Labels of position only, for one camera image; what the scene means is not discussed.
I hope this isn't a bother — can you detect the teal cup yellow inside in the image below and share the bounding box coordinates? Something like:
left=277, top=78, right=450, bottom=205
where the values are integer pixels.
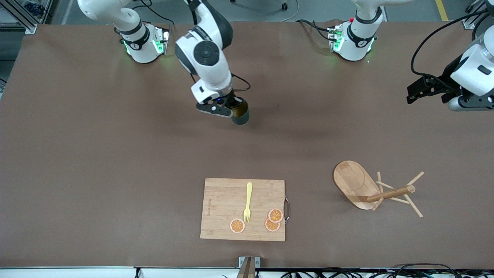
left=231, top=98, right=250, bottom=125

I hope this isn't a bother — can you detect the wooden mug tree rack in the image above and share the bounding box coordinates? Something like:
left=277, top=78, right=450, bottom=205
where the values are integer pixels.
left=333, top=160, right=425, bottom=218

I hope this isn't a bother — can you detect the yellow plastic fork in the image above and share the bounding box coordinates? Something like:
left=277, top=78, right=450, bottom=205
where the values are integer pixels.
left=243, top=182, right=253, bottom=224

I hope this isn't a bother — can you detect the bamboo cutting board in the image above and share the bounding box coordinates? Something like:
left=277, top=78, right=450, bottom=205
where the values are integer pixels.
left=200, top=178, right=286, bottom=242

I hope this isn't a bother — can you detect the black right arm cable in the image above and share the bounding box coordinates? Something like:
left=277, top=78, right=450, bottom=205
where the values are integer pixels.
left=231, top=73, right=252, bottom=92

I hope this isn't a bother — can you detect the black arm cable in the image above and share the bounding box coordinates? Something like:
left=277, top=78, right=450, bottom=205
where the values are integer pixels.
left=231, top=73, right=252, bottom=92
left=411, top=10, right=489, bottom=76

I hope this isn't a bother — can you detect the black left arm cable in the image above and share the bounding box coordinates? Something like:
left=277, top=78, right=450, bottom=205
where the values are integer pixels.
left=411, top=10, right=489, bottom=76

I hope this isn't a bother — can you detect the aluminium frame post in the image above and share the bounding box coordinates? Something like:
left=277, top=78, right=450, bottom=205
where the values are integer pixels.
left=462, top=0, right=487, bottom=16
left=0, top=0, right=37, bottom=34

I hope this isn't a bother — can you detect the white floor cable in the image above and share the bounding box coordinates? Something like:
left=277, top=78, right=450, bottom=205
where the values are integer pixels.
left=279, top=0, right=300, bottom=22

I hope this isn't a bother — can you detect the black left base cable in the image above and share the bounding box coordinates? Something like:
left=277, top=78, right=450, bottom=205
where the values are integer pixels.
left=296, top=19, right=333, bottom=41

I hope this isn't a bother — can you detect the black base cable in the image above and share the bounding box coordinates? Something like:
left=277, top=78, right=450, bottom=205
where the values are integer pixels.
left=131, top=0, right=175, bottom=28
left=296, top=19, right=333, bottom=41

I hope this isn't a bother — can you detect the black right base cable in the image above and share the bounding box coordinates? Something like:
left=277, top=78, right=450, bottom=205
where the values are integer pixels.
left=131, top=0, right=175, bottom=28

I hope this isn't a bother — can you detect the metal table bracket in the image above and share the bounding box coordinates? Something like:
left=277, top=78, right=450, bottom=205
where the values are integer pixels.
left=239, top=256, right=261, bottom=278

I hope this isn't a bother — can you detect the black cable bundle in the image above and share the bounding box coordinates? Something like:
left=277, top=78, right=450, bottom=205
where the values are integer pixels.
left=280, top=263, right=494, bottom=278

